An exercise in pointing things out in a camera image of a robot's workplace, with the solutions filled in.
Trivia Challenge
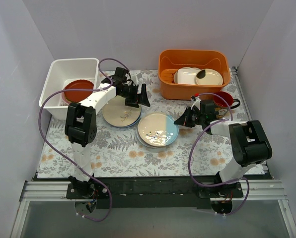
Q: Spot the cream plate with black mark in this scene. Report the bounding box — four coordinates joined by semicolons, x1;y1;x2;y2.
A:
195;68;223;86

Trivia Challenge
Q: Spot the red-brown scalloped plate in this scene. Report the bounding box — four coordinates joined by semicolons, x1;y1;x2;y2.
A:
62;79;94;103

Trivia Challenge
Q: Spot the white fluted deep plate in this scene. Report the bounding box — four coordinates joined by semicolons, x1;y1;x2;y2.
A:
136;129;160;149

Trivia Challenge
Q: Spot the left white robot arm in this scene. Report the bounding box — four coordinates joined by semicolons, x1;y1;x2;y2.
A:
65;67;150;198

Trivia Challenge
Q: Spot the cream and blue plate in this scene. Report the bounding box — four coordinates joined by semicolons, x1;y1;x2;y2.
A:
137;112;179;147

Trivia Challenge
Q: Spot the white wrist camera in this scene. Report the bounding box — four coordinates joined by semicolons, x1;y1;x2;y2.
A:
129;71;139;85
191;94;201;110

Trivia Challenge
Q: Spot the aluminium frame rail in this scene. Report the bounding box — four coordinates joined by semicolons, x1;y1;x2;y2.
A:
231;65;296;238

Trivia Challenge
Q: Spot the blue plate under cream plate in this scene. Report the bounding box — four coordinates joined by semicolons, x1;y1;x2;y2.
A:
119;114;141;128

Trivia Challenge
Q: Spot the white plastic bin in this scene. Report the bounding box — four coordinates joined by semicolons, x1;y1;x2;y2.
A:
39;58;99;120

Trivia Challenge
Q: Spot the cream green floral plate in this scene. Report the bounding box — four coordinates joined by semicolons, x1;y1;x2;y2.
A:
102;96;142;127

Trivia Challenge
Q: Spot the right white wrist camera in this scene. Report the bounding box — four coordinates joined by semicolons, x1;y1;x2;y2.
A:
191;94;201;110

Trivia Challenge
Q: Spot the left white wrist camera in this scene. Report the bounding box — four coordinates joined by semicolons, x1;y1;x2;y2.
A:
129;71;139;85

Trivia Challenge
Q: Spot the orange plastic bin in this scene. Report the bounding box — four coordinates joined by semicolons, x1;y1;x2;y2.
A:
158;49;230;100

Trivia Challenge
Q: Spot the white rectangular dish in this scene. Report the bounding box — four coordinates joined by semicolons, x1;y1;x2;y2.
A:
176;68;201;85

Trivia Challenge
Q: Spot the red and black mug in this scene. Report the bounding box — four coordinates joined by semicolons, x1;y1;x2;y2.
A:
213;91;241;119

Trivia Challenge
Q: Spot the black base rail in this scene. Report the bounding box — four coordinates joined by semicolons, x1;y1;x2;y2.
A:
66;176;245;209

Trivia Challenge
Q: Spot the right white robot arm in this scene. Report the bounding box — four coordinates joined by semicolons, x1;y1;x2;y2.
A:
174;100;272;197

